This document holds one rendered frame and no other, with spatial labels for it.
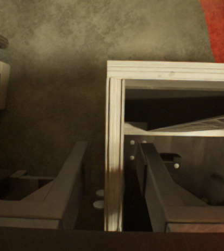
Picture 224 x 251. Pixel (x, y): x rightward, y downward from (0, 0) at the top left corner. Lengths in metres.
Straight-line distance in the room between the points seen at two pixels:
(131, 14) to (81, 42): 0.32
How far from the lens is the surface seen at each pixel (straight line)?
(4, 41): 1.18
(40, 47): 1.20
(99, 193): 0.35
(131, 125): 0.90
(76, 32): 1.17
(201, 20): 1.28
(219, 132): 1.05
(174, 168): 0.92
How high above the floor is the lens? 1.07
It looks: 84 degrees down
